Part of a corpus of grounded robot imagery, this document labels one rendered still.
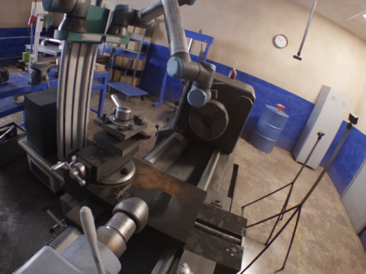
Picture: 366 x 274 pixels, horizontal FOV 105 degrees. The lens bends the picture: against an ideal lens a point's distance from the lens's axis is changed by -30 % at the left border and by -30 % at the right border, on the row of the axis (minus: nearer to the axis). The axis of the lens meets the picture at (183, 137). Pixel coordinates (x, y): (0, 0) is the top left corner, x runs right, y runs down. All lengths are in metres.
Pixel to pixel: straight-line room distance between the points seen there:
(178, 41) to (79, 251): 0.83
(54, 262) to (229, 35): 4.74
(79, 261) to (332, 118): 4.65
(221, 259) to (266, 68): 4.31
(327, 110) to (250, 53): 2.11
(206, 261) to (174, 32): 0.95
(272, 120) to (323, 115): 1.22
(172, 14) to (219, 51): 3.80
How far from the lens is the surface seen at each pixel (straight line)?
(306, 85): 4.90
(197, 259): 0.75
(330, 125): 4.71
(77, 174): 0.74
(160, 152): 1.24
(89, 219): 0.28
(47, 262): 0.38
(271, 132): 4.19
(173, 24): 0.97
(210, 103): 1.24
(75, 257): 0.39
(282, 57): 4.76
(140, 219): 0.48
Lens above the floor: 1.50
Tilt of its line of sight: 25 degrees down
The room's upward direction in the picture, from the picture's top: 18 degrees clockwise
